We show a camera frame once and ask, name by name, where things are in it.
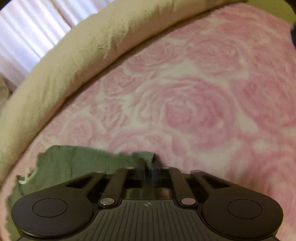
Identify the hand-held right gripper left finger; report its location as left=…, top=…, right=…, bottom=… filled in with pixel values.
left=65, top=166, right=146, bottom=208

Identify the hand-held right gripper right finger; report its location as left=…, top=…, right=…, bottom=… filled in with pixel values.
left=150, top=158, right=232, bottom=207

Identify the grey knit garment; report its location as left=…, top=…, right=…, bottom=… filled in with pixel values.
left=6, top=145, right=158, bottom=232

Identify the pink rose print blanket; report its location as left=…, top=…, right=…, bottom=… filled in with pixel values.
left=0, top=3, right=296, bottom=241

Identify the grey and cream folded duvet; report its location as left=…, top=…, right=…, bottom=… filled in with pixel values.
left=0, top=0, right=245, bottom=183

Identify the pink curtain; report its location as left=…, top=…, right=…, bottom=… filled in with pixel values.
left=0, top=0, right=88, bottom=77

